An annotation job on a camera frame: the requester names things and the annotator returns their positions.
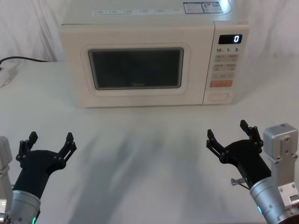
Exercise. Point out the white curtain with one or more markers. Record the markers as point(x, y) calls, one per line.
point(25, 25)

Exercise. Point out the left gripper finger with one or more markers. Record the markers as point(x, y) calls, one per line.
point(23, 149)
point(69, 147)

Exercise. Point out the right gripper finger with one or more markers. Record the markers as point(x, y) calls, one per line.
point(213, 143)
point(253, 134)

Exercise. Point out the white power strip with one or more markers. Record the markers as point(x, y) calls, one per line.
point(7, 74)

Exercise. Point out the white table cloth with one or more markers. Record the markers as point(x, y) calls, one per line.
point(144, 163)

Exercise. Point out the cream microwave oven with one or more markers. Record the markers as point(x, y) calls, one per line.
point(140, 35)

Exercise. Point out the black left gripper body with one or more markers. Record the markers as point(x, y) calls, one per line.
point(35, 168)

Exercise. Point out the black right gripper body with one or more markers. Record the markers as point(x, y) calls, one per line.
point(247, 158)

